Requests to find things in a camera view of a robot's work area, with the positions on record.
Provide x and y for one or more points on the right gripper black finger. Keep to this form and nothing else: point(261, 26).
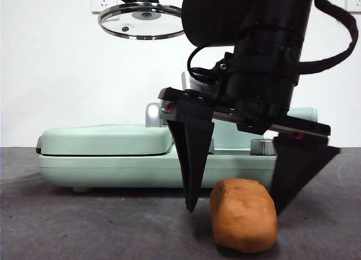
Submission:
point(296, 169)
point(191, 158)

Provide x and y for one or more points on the glass pot lid green knob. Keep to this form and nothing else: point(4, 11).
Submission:
point(146, 16)

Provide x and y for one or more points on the brown potato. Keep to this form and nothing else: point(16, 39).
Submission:
point(242, 215)

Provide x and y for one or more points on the silver control knob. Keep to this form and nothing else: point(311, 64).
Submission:
point(262, 147)
point(212, 145)

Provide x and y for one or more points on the mint green breakfast machine base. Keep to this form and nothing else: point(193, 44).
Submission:
point(112, 169)

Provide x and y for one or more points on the mint green hinged grill cover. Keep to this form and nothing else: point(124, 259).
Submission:
point(98, 140)

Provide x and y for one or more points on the pale grey right wrist camera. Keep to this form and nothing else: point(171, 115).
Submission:
point(187, 81)

